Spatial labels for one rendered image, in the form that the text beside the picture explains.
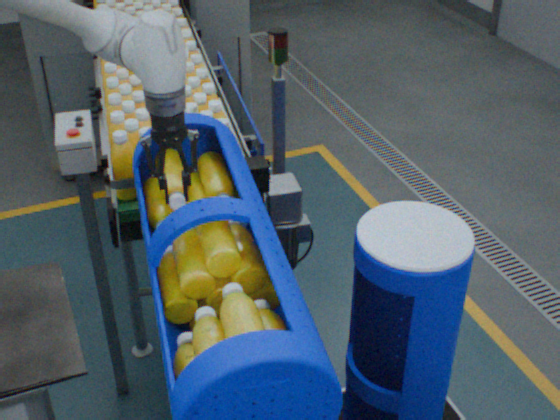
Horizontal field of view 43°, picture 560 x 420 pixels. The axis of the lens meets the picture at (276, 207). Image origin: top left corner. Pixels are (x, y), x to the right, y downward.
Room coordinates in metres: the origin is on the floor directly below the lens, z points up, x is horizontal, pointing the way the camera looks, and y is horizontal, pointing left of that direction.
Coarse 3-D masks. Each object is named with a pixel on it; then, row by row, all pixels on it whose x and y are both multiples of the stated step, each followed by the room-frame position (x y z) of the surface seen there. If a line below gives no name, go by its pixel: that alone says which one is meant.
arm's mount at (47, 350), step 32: (0, 288) 1.18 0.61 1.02; (32, 288) 1.19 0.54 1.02; (64, 288) 1.19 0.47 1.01; (0, 320) 1.08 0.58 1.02; (32, 320) 1.08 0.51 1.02; (64, 320) 1.09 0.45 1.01; (0, 352) 0.99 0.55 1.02; (32, 352) 0.99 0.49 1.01; (64, 352) 1.00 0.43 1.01; (0, 384) 0.91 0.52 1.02; (32, 384) 0.91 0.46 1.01
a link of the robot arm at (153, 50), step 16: (144, 16) 1.38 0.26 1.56; (160, 16) 1.38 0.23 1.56; (128, 32) 1.42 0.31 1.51; (144, 32) 1.35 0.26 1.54; (160, 32) 1.35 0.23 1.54; (176, 32) 1.37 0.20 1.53; (128, 48) 1.39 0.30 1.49; (144, 48) 1.34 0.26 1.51; (160, 48) 1.34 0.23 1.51; (176, 48) 1.36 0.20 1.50; (128, 64) 1.39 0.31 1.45; (144, 64) 1.34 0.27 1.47; (160, 64) 1.34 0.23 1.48; (176, 64) 1.35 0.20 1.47; (144, 80) 1.35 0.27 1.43; (160, 80) 1.34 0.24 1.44; (176, 80) 1.35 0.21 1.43
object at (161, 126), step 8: (152, 120) 1.37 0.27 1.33; (160, 120) 1.35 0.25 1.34; (168, 120) 1.35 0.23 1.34; (176, 120) 1.36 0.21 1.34; (184, 120) 1.39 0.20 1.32; (152, 128) 1.37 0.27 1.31; (160, 128) 1.35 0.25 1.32; (168, 128) 1.35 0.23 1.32; (176, 128) 1.36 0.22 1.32; (184, 128) 1.39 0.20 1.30; (152, 136) 1.37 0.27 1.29; (160, 136) 1.37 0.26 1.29; (168, 136) 1.38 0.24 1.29; (184, 136) 1.39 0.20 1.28; (160, 144) 1.37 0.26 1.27; (168, 144) 1.38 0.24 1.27
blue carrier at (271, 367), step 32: (192, 128) 1.60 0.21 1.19; (224, 128) 1.59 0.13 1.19; (224, 160) 1.62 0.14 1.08; (256, 192) 1.33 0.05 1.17; (160, 224) 1.19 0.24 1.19; (192, 224) 1.14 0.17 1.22; (256, 224) 1.15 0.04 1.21; (160, 256) 1.13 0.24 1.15; (288, 288) 0.97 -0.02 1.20; (160, 320) 0.96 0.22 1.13; (288, 320) 0.87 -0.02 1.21; (224, 352) 0.79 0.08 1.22; (256, 352) 0.78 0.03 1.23; (288, 352) 0.78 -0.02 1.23; (320, 352) 0.83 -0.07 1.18; (192, 384) 0.75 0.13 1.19; (224, 384) 0.75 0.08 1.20; (256, 384) 0.76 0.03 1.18; (288, 384) 0.77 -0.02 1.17; (320, 384) 0.78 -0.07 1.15; (192, 416) 0.73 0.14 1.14; (224, 416) 0.75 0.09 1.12; (256, 416) 0.76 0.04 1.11; (288, 416) 0.77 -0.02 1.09; (320, 416) 0.78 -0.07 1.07
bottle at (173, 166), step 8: (168, 152) 1.55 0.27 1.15; (176, 152) 1.56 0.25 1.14; (168, 160) 1.51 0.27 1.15; (176, 160) 1.52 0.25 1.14; (168, 168) 1.48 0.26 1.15; (176, 168) 1.48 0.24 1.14; (168, 176) 1.44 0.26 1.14; (176, 176) 1.44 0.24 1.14; (168, 184) 1.42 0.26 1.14; (176, 184) 1.42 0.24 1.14; (160, 192) 1.43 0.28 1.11; (168, 192) 1.40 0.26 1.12; (176, 192) 1.40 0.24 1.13
